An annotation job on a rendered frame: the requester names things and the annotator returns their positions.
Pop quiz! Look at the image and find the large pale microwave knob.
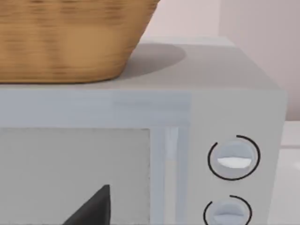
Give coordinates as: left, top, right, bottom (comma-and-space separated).
207, 135, 261, 181

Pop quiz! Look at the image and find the pale microwave oven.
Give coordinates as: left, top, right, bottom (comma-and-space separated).
0, 36, 288, 225

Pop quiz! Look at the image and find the woven wicker basket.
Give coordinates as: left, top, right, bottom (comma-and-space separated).
0, 0, 161, 84

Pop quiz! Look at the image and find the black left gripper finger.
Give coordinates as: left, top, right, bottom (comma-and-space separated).
62, 184, 111, 225

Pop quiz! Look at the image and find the microwave oven door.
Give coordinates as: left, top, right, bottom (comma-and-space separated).
0, 91, 193, 225

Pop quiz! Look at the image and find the small pale microwave knob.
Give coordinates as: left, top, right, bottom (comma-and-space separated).
203, 195, 253, 225

